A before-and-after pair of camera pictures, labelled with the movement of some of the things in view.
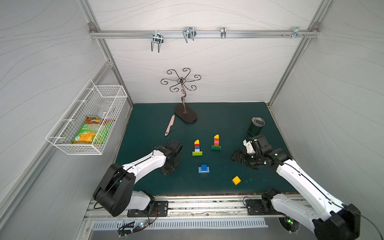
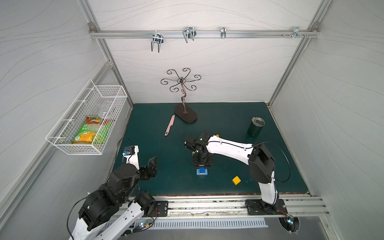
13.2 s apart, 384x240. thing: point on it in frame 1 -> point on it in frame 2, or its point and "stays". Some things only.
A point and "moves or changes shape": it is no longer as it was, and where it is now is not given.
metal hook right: [297, 32] stays
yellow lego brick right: [236, 180] stays
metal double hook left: [158, 38] stays
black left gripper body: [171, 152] -> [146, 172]
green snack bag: [93, 131] stays
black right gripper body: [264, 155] -> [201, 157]
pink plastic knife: [171, 124] stays
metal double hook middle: [189, 33] stays
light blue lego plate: [200, 171] moves or changes shape
